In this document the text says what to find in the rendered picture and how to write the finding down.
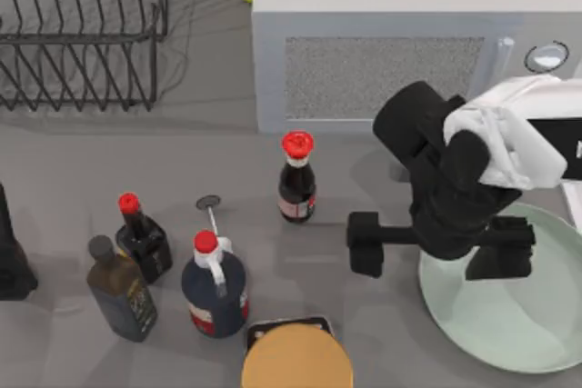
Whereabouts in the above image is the small grey round-headed utensil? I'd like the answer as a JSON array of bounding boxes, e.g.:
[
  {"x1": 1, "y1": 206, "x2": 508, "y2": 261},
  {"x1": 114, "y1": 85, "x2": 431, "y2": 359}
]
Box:
[{"x1": 196, "y1": 194, "x2": 223, "y2": 231}]

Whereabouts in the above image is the dark wire dish rack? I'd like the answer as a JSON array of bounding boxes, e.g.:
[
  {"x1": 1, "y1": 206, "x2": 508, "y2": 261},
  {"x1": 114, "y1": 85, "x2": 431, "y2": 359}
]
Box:
[{"x1": 0, "y1": 0, "x2": 173, "y2": 113}]

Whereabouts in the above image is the square red-capped dark bottle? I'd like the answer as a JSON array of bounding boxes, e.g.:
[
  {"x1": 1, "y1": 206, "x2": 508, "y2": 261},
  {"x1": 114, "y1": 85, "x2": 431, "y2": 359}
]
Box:
[{"x1": 115, "y1": 192, "x2": 175, "y2": 285}]

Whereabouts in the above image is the pale green plate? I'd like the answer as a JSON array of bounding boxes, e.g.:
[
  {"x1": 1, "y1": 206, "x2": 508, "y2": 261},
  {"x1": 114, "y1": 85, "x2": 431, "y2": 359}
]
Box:
[{"x1": 417, "y1": 202, "x2": 582, "y2": 374}]

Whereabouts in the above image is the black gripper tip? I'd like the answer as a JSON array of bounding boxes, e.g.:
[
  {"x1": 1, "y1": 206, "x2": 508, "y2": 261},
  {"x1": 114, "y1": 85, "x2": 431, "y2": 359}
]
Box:
[{"x1": 0, "y1": 182, "x2": 40, "y2": 303}]

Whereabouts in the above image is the dark jug with white handle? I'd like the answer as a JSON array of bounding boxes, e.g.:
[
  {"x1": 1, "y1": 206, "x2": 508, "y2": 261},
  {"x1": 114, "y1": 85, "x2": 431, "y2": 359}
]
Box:
[{"x1": 180, "y1": 229, "x2": 250, "y2": 340}]

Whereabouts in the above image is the grey-capped dark oil bottle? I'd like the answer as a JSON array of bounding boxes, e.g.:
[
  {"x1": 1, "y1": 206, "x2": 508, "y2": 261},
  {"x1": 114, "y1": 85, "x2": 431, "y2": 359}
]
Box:
[{"x1": 86, "y1": 234, "x2": 159, "y2": 343}]

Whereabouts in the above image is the clear microwave door handle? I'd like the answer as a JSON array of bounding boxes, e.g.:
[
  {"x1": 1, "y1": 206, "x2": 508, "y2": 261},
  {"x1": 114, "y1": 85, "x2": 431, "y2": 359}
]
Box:
[{"x1": 497, "y1": 35, "x2": 516, "y2": 76}]

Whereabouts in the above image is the round red-capped dark sauce bottle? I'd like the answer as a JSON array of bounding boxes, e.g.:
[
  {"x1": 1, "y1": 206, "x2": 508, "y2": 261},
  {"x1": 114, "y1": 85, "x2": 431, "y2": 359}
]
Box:
[{"x1": 277, "y1": 130, "x2": 317, "y2": 225}]

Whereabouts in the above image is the jar with tan lid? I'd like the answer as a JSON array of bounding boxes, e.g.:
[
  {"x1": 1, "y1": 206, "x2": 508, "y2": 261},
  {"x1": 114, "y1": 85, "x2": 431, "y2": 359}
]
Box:
[{"x1": 240, "y1": 313, "x2": 356, "y2": 388}]

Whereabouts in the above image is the round microwave knob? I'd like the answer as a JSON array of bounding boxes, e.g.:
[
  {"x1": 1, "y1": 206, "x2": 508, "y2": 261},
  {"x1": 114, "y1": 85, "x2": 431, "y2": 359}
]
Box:
[{"x1": 523, "y1": 40, "x2": 571, "y2": 74}]

